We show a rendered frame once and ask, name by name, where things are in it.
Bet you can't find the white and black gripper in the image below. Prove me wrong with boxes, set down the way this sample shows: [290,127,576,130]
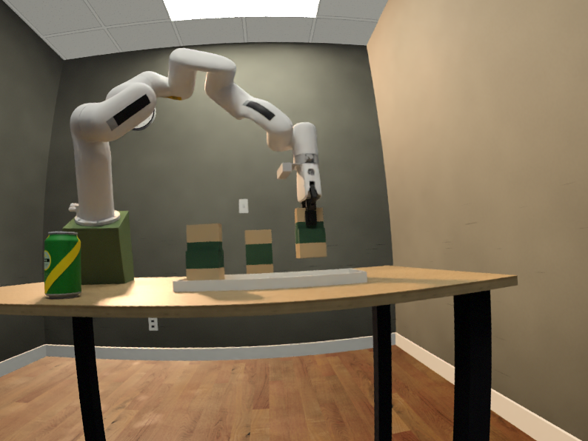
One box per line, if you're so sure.
[293,163,321,225]

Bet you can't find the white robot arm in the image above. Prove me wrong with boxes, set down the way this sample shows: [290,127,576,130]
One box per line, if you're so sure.
[69,48,319,226]

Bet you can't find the green drink can with yellow stripe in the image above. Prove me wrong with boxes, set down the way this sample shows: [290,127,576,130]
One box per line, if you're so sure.
[44,232,81,299]

